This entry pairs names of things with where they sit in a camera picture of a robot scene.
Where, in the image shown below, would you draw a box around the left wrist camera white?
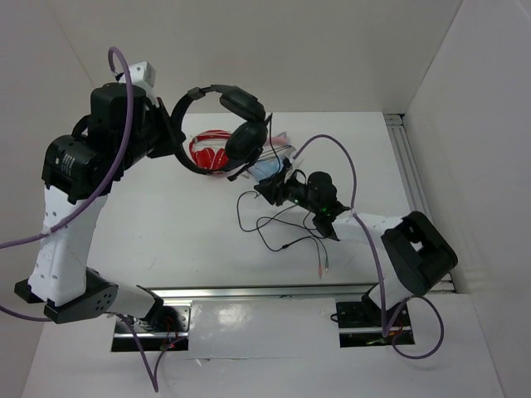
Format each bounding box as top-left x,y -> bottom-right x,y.
129,61 -> 156,90

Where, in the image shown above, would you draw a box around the aluminium rail front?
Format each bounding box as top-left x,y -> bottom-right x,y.
136,279 -> 457,332

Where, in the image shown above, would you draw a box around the aluminium rail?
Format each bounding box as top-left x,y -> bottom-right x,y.
382,114 -> 458,296
136,279 -> 457,332

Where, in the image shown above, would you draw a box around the aluminium rail right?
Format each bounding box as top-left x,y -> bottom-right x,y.
382,114 -> 458,296

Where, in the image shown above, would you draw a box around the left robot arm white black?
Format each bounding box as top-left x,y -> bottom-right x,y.
14,61 -> 175,331

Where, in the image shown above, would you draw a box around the blue pink cat-ear headphones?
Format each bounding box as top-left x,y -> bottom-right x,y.
243,132 -> 295,182

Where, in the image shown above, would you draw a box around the black headset with cable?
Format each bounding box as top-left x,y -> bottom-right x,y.
170,85 -> 332,278

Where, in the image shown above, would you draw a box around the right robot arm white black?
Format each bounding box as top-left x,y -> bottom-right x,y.
255,172 -> 458,328

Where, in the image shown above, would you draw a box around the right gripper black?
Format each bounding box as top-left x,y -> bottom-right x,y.
254,167 -> 320,215

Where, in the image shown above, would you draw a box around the red headphones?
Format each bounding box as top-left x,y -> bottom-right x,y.
188,129 -> 231,173

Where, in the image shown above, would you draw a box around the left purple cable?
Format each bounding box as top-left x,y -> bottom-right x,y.
0,47 -> 188,393

